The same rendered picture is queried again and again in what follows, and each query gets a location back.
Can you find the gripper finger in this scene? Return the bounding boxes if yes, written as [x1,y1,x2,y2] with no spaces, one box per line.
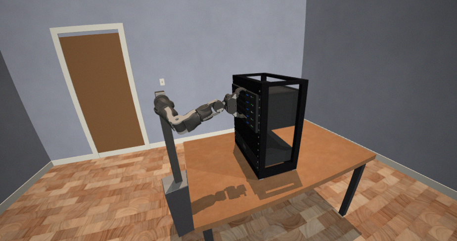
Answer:
[232,111,247,118]
[231,87,246,99]

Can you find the black server rack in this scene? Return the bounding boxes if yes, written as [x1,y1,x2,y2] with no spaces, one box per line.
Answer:
[232,73,309,180]

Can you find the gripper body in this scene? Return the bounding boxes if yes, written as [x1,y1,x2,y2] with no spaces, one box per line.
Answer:
[222,94,237,114]

